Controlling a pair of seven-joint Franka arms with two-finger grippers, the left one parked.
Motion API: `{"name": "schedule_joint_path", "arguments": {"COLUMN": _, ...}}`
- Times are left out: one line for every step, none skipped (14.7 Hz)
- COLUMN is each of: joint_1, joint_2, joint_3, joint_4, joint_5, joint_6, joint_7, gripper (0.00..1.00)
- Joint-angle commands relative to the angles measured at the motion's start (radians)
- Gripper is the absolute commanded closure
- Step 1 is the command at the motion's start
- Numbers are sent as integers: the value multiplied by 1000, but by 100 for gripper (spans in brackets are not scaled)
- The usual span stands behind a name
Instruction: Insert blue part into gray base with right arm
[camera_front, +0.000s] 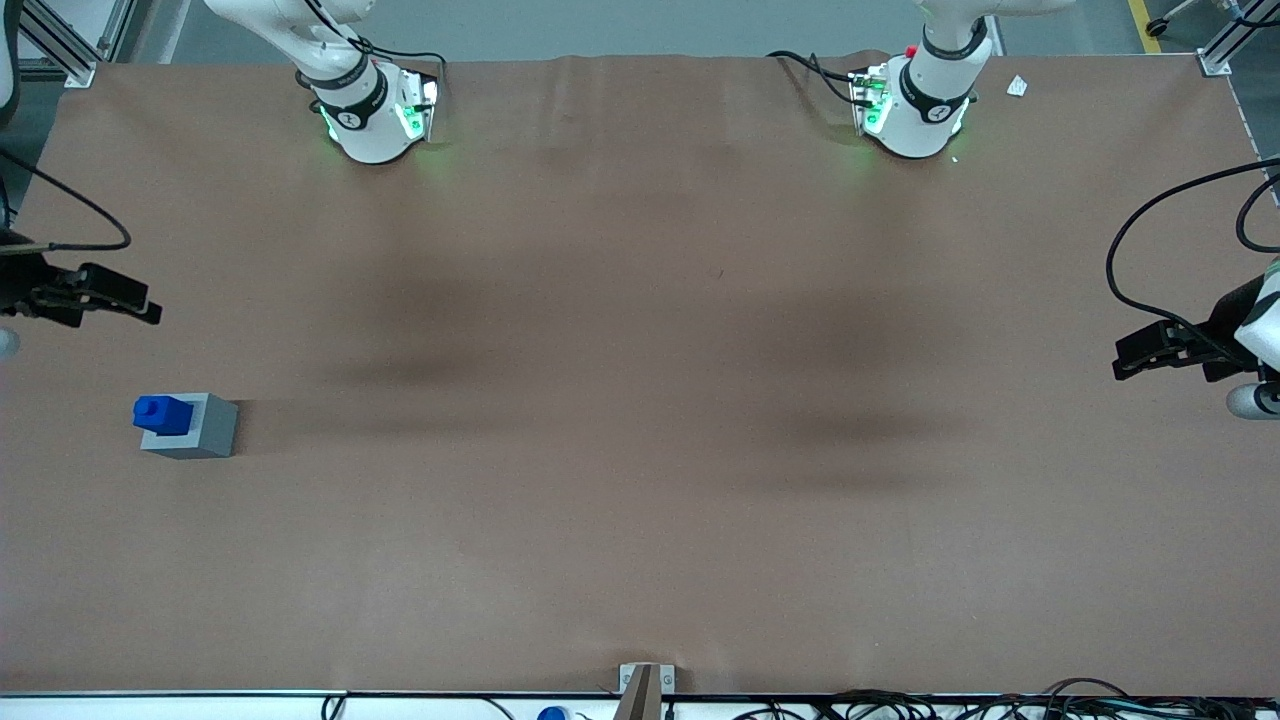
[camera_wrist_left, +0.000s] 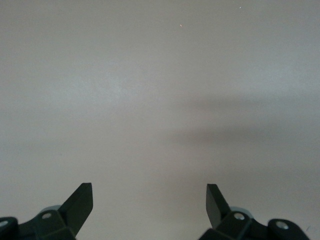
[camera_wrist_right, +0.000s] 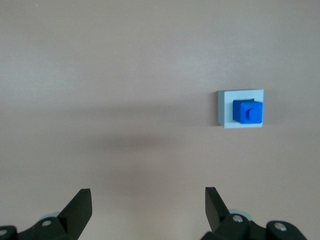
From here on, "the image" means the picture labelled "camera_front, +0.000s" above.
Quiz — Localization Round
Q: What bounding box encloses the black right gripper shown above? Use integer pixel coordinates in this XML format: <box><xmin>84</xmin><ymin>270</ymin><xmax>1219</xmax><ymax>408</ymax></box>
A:
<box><xmin>0</xmin><ymin>230</ymin><xmax>163</xmax><ymax>329</ymax></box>

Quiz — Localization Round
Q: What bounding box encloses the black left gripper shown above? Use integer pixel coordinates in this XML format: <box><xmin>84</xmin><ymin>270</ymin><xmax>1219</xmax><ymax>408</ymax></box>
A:
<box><xmin>1113</xmin><ymin>275</ymin><xmax>1266</xmax><ymax>383</ymax></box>

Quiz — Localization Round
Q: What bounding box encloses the blue plastic part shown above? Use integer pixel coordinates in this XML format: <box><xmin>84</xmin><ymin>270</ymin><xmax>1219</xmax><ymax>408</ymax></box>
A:
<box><xmin>133</xmin><ymin>395</ymin><xmax>196</xmax><ymax>438</ymax></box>

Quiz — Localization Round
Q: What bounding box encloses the gray square base block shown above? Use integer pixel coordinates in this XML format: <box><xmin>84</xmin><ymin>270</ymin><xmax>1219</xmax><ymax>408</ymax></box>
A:
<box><xmin>140</xmin><ymin>393</ymin><xmax>240</xmax><ymax>461</ymax></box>

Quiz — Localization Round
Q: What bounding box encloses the black caster wheel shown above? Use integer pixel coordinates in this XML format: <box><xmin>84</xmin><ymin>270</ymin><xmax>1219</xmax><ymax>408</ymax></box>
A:
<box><xmin>1145</xmin><ymin>0</ymin><xmax>1206</xmax><ymax>39</ymax></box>

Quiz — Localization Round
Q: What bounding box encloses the brown table mat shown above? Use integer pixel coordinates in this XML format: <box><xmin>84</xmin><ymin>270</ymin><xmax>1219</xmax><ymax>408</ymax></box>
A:
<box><xmin>0</xmin><ymin>50</ymin><xmax>1280</xmax><ymax>697</ymax></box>

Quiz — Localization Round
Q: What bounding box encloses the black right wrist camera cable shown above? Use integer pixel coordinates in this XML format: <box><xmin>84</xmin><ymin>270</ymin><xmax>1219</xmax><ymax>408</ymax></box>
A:
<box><xmin>0</xmin><ymin>148</ymin><xmax>133</xmax><ymax>253</ymax></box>

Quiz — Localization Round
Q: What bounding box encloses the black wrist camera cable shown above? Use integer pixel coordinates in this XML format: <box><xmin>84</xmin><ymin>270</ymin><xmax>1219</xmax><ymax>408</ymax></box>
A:
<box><xmin>0</xmin><ymin>148</ymin><xmax>133</xmax><ymax>253</ymax></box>
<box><xmin>1105</xmin><ymin>157</ymin><xmax>1280</xmax><ymax>336</ymax></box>

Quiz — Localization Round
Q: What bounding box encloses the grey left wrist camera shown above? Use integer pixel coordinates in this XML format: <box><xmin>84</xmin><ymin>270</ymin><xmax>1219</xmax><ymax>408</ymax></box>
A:
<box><xmin>1227</xmin><ymin>383</ymin><xmax>1280</xmax><ymax>421</ymax></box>

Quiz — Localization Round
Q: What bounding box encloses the black left wrist camera cable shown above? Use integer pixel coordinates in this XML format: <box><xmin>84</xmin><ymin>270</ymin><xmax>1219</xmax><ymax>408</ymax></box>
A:
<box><xmin>1105</xmin><ymin>157</ymin><xmax>1280</xmax><ymax>336</ymax></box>

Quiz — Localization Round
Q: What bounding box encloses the black looped cable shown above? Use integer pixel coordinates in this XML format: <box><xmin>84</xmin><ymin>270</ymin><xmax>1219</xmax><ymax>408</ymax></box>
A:
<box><xmin>1236</xmin><ymin>175</ymin><xmax>1280</xmax><ymax>254</ymax></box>

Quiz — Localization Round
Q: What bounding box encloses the aluminium frame profile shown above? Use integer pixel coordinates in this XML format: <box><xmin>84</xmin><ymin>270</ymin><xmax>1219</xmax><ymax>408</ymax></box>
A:
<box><xmin>15</xmin><ymin>0</ymin><xmax>138</xmax><ymax>89</ymax></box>
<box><xmin>1197</xmin><ymin>0</ymin><xmax>1280</xmax><ymax>77</ymax></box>

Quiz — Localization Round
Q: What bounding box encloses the black cable tangle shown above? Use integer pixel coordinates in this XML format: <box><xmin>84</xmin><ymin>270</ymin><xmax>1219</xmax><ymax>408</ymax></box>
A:
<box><xmin>730</xmin><ymin>677</ymin><xmax>1280</xmax><ymax>720</ymax></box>

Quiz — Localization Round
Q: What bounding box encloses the black left arm base cable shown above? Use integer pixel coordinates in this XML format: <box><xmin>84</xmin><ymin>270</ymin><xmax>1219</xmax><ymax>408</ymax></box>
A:
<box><xmin>766</xmin><ymin>50</ymin><xmax>867</xmax><ymax>107</ymax></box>

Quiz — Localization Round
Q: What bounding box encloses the grey metal camera bracket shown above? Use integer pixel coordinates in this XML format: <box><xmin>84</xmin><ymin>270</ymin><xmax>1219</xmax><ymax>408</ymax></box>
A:
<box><xmin>618</xmin><ymin>662</ymin><xmax>677</xmax><ymax>720</ymax></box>

